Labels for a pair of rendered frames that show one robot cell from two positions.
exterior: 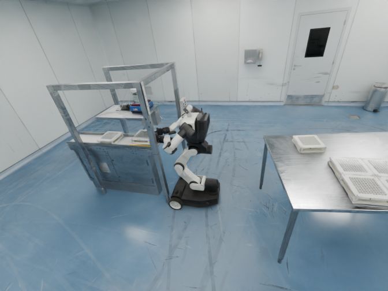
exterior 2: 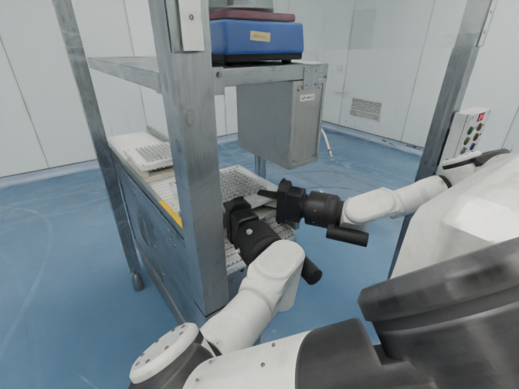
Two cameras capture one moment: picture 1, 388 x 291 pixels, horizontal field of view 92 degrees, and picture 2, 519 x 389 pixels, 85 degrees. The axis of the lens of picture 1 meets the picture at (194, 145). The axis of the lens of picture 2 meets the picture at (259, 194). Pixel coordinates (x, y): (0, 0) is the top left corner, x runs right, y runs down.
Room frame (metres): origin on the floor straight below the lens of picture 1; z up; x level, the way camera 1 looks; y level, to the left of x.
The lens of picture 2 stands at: (1.56, 0.11, 1.39)
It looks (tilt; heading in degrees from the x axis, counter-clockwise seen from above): 28 degrees down; 36
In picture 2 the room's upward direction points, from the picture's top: straight up
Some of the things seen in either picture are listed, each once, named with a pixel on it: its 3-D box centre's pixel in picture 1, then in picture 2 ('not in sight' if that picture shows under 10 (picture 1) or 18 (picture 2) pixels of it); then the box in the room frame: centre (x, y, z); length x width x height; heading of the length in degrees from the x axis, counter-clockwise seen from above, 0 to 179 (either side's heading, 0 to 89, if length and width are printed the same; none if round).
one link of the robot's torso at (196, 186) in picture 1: (198, 182); not in sight; (1.90, 0.00, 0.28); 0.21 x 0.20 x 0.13; 73
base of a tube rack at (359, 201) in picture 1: (363, 191); not in sight; (0.95, -1.28, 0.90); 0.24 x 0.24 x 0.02; 74
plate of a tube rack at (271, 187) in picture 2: (144, 134); (225, 189); (2.09, 0.61, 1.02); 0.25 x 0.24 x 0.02; 162
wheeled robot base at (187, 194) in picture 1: (196, 186); not in sight; (1.91, 0.03, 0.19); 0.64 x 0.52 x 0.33; 73
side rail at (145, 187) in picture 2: (107, 144); (133, 173); (2.11, 1.12, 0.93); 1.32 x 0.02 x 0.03; 73
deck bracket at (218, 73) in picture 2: not in sight; (214, 82); (1.92, 0.46, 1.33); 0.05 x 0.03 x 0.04; 163
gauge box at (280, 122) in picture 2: (149, 116); (276, 116); (2.19, 0.50, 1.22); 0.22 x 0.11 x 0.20; 73
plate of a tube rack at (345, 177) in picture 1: (365, 186); not in sight; (0.95, -1.28, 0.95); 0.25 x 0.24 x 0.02; 164
